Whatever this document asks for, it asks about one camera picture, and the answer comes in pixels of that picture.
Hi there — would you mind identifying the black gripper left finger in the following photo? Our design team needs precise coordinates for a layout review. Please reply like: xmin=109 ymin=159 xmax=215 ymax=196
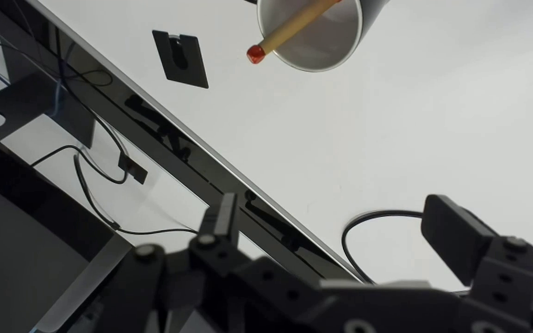
xmin=96 ymin=190 xmax=343 ymax=333

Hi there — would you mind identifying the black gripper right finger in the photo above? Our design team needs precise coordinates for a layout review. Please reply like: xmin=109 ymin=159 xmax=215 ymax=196
xmin=339 ymin=192 xmax=533 ymax=333

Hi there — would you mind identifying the red and tan pen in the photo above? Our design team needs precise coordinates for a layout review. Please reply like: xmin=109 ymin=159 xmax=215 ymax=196
xmin=244 ymin=0 xmax=343 ymax=65

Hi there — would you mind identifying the black mug cup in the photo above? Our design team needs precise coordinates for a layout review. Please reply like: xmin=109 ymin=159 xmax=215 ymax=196
xmin=256 ymin=0 xmax=392 ymax=74

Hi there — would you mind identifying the black square grommet plate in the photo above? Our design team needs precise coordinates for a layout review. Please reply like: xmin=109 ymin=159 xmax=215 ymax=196
xmin=152 ymin=28 xmax=211 ymax=90

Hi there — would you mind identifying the black monitor stand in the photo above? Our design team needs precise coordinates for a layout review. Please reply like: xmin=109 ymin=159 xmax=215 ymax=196
xmin=0 ymin=72 xmax=98 ymax=163

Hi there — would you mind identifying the thin black desk cable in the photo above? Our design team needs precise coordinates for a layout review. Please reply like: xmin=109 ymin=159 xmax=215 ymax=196
xmin=30 ymin=144 xmax=202 ymax=240

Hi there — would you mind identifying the black cable loop on table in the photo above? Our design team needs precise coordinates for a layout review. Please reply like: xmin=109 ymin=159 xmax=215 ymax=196
xmin=339 ymin=209 xmax=429 ymax=285

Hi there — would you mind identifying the small black cable plug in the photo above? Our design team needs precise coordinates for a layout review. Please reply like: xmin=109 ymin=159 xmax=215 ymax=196
xmin=117 ymin=153 xmax=150 ymax=187

